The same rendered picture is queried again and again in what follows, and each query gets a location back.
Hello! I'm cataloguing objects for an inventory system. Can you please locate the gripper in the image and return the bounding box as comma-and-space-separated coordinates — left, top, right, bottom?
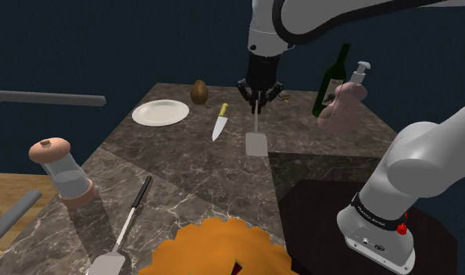
237, 52, 284, 115

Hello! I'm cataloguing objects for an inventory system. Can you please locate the grey metal spatula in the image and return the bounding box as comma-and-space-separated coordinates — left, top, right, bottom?
245, 100, 270, 158

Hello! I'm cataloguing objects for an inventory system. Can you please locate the brown egg-shaped fruit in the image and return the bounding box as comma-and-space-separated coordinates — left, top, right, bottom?
190, 79, 209, 105

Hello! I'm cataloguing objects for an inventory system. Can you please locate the green wine bottle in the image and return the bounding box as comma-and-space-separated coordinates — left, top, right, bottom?
311, 41, 352, 119

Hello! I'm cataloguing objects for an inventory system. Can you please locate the pink soap dispenser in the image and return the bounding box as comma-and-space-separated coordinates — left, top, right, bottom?
317, 60, 372, 138

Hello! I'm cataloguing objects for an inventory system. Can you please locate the white plate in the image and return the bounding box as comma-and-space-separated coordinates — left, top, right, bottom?
131, 99, 191, 128

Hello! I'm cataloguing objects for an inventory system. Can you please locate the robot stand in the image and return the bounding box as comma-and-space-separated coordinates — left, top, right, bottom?
277, 179, 459, 275

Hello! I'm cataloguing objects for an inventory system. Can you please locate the orange scalloped pie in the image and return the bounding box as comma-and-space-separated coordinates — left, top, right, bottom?
137, 217, 300, 275

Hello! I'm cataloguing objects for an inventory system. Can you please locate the pink-capped glass grinder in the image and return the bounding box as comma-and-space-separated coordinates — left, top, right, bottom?
27, 137, 99, 210

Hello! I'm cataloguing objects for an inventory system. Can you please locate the long grey bar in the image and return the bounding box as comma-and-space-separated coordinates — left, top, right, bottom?
0, 79, 108, 109

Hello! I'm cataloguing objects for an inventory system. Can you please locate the short grey bar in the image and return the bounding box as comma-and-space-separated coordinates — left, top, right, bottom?
0, 190, 43, 251

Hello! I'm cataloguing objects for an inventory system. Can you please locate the yellow-handled kitchen knife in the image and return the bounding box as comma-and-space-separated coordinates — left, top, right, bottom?
211, 102, 230, 143

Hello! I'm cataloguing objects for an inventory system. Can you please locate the black-handled grey spatula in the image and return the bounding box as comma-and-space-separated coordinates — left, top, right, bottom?
87, 175, 153, 275

